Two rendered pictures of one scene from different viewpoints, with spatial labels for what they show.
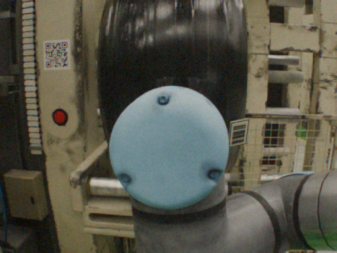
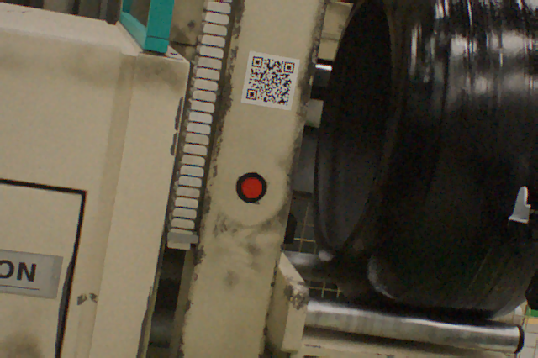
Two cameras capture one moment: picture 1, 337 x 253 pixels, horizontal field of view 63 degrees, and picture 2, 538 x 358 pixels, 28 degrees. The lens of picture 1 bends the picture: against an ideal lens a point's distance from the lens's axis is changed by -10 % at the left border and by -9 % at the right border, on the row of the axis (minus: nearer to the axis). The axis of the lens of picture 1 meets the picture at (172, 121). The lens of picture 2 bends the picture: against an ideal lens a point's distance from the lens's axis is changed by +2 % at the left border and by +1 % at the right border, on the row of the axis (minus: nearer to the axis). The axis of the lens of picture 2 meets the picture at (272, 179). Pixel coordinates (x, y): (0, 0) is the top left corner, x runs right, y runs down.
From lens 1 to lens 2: 1.05 m
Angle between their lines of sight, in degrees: 16
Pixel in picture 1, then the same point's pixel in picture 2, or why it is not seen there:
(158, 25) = (504, 93)
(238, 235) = not seen: outside the picture
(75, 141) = (269, 232)
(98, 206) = (319, 344)
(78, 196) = (300, 323)
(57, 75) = (264, 116)
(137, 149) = not seen: outside the picture
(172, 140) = not seen: outside the picture
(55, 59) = (266, 88)
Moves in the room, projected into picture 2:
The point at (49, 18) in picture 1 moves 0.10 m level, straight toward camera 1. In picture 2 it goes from (268, 13) to (312, 21)
